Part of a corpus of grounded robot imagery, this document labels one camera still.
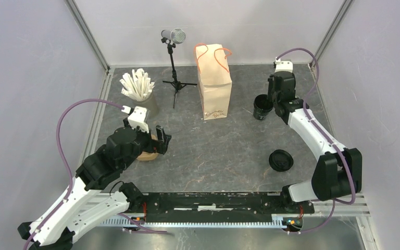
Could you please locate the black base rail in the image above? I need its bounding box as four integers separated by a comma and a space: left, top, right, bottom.
144, 192, 315, 223

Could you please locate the bundle of white wrapped straws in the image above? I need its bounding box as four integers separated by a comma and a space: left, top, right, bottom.
119, 68, 155, 102

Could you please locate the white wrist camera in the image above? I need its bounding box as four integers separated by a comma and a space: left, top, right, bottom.
274, 58, 293, 73
121, 105, 150, 133

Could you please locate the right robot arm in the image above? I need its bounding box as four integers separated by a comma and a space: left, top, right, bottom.
268, 71, 363, 213

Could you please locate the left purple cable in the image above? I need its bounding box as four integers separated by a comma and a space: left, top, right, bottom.
23, 98, 126, 250

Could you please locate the grey cup holding straws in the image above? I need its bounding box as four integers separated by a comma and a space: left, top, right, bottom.
133, 93, 159, 118

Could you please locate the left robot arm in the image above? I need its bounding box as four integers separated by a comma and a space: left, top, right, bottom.
18, 126, 172, 249

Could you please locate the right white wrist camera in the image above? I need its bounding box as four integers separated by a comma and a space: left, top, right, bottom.
274, 58, 293, 73

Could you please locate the black coffee cup with print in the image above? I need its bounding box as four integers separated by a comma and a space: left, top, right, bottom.
253, 94, 273, 120

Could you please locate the microphone on black tripod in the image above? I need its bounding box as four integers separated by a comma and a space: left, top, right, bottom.
160, 28, 197, 109

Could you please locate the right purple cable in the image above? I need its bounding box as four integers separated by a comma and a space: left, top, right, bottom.
276, 47, 357, 205

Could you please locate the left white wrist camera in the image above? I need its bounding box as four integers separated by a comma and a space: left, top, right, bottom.
121, 105, 150, 133

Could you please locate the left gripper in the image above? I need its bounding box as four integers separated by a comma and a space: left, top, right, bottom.
121, 117, 172, 170

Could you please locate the purple cable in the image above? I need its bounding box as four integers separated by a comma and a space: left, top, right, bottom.
23, 98, 126, 250
276, 47, 357, 205

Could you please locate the brown paper takeout bag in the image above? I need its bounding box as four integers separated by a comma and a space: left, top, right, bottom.
194, 43, 232, 120

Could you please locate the brown cardboard cup carrier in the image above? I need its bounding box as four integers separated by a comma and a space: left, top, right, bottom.
137, 134, 158, 161

